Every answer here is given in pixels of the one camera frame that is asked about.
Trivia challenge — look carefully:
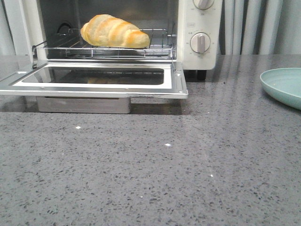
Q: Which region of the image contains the glass oven door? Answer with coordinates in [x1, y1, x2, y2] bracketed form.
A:
[0, 61, 188, 99]

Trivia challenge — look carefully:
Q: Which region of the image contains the golden bread roll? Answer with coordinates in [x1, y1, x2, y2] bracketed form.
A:
[80, 14, 150, 48]

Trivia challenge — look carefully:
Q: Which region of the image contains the lower oven knob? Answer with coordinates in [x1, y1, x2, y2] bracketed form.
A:
[190, 32, 210, 54]

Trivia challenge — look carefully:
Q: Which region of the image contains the oven knob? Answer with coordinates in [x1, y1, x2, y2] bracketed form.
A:
[190, 32, 210, 54]
[193, 0, 214, 10]

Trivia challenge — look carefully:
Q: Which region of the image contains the white Toshiba toaster oven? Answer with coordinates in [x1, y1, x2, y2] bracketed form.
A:
[21, 0, 222, 81]

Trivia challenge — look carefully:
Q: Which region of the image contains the upper oven knob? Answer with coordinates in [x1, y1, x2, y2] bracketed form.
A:
[193, 0, 214, 10]

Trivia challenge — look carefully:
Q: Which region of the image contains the light green plate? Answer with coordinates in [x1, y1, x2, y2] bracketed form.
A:
[260, 68, 301, 110]

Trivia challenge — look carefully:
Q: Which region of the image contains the metal oven wire rack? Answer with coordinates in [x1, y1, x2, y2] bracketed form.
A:
[32, 29, 176, 61]

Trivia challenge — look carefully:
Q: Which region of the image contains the silver oven door handle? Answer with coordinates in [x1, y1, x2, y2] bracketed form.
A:
[36, 97, 131, 114]

